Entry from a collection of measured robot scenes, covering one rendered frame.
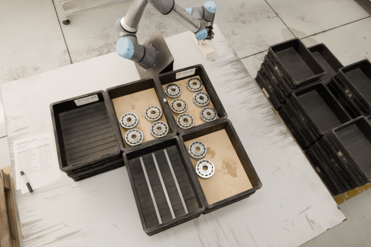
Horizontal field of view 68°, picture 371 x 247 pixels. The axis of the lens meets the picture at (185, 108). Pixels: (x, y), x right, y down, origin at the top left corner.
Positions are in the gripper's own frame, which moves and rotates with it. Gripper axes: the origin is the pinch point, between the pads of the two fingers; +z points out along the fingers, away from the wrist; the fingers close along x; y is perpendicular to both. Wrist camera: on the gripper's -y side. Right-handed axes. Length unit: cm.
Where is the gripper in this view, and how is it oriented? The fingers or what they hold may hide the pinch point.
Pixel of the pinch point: (202, 41)
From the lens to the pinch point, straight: 205.4
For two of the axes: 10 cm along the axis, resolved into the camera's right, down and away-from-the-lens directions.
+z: -0.6, 4.9, 8.7
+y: 4.0, 8.1, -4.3
